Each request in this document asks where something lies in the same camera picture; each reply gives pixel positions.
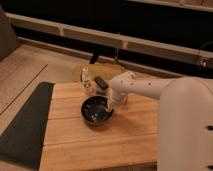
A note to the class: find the small clear bottle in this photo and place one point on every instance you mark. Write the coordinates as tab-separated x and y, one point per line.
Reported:
86	80

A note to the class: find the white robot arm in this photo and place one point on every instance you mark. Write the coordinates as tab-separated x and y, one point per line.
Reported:
185	118

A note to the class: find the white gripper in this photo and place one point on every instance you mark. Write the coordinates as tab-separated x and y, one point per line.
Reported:
115	99

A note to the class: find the dark green floor mat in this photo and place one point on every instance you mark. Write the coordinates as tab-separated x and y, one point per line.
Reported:
22	141

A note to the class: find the black ceramic bowl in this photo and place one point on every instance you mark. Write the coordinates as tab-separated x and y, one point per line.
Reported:
94	110

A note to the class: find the dark rectangular block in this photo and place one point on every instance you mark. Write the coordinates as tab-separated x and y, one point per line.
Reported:
102	85

